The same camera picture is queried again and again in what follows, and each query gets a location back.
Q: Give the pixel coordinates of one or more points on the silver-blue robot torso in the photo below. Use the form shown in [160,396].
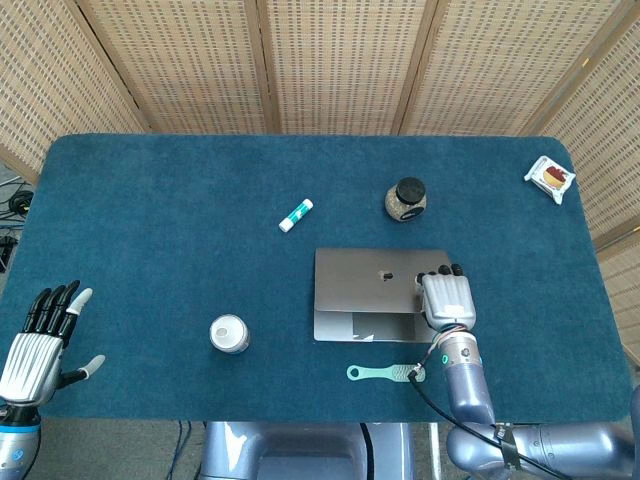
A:
[300,450]

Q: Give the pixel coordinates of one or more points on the woven bamboo folding screen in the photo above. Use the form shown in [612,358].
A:
[340,60]

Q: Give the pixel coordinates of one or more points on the silver laptop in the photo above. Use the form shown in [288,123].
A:
[360,280]

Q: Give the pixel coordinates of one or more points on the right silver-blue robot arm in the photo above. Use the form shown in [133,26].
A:
[467,385]

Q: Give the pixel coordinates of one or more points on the white green glue stick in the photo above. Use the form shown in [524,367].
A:
[296,215]

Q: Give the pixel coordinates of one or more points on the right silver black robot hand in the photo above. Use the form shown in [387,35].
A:
[447,300]

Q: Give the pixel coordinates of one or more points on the white table leg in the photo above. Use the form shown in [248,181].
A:
[436,450]

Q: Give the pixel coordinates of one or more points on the mint green hair brush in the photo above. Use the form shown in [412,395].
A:
[380,373]

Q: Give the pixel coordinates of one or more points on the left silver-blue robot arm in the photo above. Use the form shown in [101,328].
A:
[15,445]

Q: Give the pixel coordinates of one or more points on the glass jar with black lid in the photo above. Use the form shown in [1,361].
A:
[407,197]

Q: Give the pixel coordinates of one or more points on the white round tin can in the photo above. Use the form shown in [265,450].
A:
[229,334]

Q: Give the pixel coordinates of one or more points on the white snack packet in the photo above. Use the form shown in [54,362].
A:
[549,179]

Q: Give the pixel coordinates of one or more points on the dark teal table mat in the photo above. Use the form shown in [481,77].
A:
[150,250]

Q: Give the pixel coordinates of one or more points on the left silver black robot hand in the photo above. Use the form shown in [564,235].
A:
[30,360]

